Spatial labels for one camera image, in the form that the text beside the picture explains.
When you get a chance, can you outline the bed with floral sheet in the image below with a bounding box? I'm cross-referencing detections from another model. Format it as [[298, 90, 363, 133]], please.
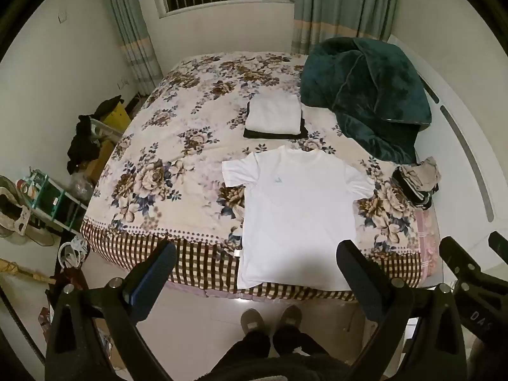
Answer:
[[79, 51, 438, 301]]

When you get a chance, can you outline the white floor fan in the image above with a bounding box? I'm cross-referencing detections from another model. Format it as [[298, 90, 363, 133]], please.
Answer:
[[0, 175, 57, 247]]

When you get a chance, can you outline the person's right leg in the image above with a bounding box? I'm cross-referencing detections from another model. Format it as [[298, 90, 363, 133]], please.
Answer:
[[272, 324, 323, 361]]

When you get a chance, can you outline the person's left grey slipper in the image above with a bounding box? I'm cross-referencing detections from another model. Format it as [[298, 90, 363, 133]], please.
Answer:
[[240, 307, 271, 332]]

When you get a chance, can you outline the person's right grey slipper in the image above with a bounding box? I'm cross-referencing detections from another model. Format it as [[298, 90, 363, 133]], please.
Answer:
[[280, 305, 303, 330]]

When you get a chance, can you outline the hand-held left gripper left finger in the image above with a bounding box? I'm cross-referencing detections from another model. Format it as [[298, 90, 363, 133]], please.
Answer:
[[44, 239, 177, 381]]

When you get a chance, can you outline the dark green plush blanket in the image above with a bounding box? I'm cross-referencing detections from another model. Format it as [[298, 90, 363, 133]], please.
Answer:
[[299, 37, 433, 166]]

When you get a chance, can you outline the clear plastic bag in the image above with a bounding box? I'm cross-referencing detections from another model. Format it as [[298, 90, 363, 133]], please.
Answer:
[[69, 172, 98, 204]]

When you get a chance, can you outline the person's grey slipper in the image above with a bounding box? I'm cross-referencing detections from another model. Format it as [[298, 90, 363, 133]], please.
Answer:
[[240, 307, 271, 332], [280, 305, 303, 330]]

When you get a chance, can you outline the yellow box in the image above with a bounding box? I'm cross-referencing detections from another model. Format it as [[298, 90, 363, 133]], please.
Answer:
[[101, 101, 132, 136]]

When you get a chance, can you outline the folded black garment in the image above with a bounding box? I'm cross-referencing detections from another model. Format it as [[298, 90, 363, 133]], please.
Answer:
[[243, 101, 309, 141]]

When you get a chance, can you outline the teal striped curtain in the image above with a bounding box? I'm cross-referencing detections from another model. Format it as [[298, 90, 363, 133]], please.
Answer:
[[291, 0, 400, 55], [101, 0, 164, 97]]

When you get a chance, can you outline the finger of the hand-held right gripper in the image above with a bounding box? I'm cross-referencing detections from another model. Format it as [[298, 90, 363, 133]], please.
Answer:
[[488, 231, 508, 255], [438, 236, 483, 286]]

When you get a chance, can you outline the folded white shirt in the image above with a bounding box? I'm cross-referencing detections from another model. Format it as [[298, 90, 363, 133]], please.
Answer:
[[245, 93, 302, 135]]

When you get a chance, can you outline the pile of small clothes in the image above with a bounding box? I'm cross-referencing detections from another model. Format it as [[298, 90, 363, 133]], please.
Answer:
[[392, 157, 442, 210]]

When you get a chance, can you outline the person's leg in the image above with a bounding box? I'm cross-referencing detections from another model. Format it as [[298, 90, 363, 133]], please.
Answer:
[[228, 326, 274, 366], [272, 324, 323, 361]]

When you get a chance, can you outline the white t-shirt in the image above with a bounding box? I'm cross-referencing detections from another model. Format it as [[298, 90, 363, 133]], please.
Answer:
[[221, 145, 376, 291]]

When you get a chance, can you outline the person's left leg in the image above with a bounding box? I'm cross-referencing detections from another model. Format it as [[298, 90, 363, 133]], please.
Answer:
[[228, 326, 274, 366]]

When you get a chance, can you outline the white headboard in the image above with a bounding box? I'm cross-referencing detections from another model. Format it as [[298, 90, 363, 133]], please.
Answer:
[[387, 34, 508, 282]]

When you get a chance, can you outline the teal storage rack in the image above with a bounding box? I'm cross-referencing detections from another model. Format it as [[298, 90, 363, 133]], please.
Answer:
[[22, 169, 90, 235]]

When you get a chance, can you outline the wooden broom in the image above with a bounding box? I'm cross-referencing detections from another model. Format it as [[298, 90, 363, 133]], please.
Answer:
[[0, 258, 57, 285]]

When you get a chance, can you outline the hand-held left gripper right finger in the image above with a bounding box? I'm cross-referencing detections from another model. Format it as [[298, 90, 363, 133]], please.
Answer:
[[335, 239, 469, 381]]

